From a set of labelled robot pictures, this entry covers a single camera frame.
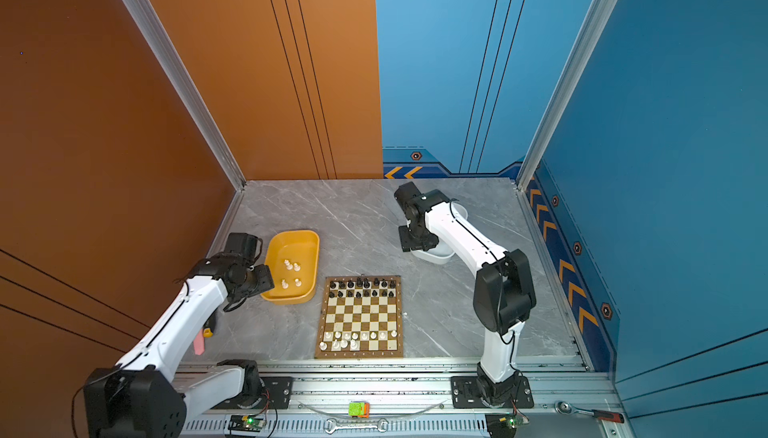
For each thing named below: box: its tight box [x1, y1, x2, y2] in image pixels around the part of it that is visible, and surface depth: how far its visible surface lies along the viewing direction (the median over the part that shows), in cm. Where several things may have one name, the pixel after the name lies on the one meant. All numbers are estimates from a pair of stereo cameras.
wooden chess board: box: [315, 275, 404, 359], surface depth 86 cm
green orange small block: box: [348, 400, 371, 418], surface depth 71 cm
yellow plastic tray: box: [260, 230, 319, 305], surface depth 96 cm
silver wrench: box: [324, 418, 390, 435], surface depth 71 cm
